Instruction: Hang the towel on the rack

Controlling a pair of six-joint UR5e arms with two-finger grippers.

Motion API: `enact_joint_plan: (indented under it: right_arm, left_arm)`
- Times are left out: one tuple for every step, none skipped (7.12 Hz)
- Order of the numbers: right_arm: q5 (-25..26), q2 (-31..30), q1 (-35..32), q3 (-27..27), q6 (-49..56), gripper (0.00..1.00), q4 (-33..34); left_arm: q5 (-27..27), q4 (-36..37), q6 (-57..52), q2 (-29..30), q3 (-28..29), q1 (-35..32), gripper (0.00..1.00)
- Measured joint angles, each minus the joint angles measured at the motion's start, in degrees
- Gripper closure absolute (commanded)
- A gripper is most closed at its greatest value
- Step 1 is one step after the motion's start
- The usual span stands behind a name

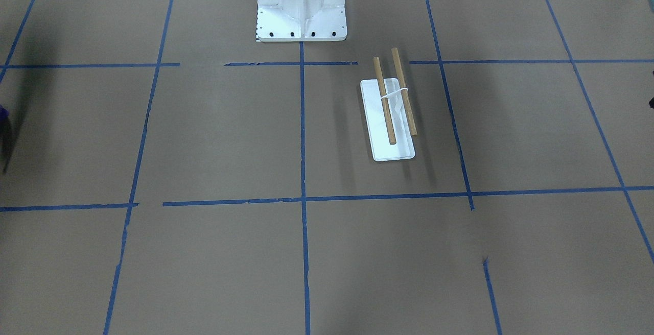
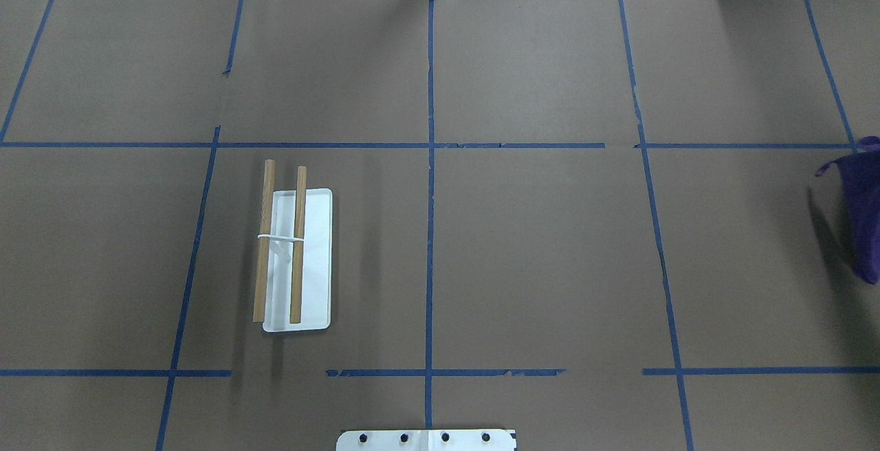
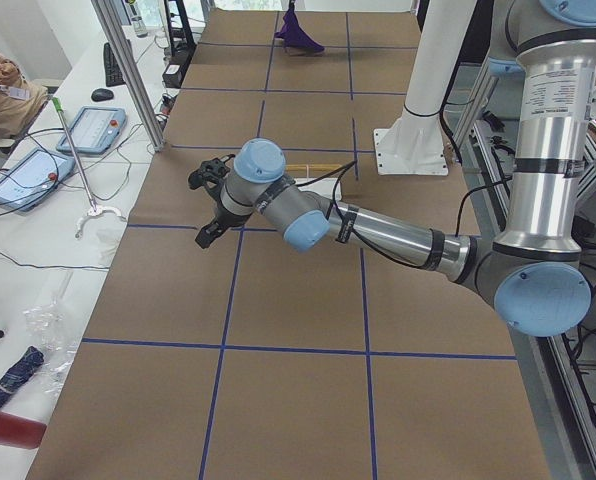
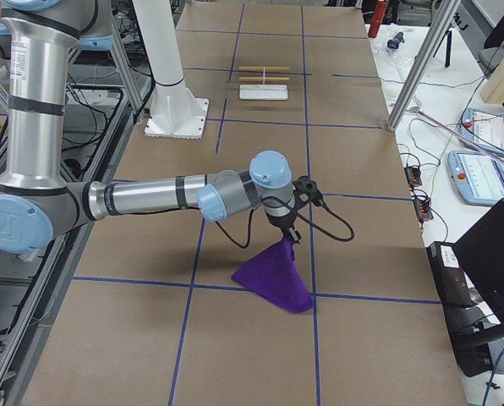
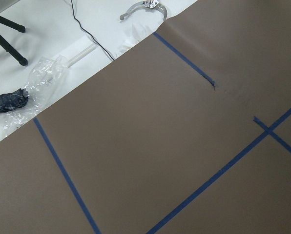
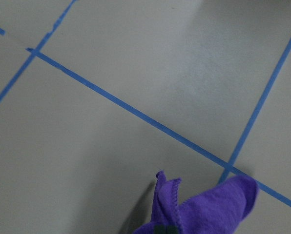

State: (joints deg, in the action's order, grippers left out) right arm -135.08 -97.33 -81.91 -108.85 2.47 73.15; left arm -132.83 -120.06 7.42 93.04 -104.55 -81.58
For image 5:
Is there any white plastic tube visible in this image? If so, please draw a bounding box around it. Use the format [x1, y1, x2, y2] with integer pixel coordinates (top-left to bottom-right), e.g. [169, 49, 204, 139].
[67, 44, 97, 68]

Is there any black thin cable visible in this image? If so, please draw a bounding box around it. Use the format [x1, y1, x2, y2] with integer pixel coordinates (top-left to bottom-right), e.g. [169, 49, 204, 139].
[69, 0, 116, 61]

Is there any brown paper table cover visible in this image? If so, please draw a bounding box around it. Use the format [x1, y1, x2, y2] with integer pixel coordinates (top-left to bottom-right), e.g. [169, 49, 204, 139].
[0, 0, 291, 234]

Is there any clear plastic wrap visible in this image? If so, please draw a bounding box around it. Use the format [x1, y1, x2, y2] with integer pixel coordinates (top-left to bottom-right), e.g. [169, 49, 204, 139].
[3, 55, 68, 136]

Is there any metal curved clamp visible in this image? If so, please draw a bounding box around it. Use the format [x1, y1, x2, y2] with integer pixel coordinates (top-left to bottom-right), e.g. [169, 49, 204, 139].
[119, 0, 168, 21]

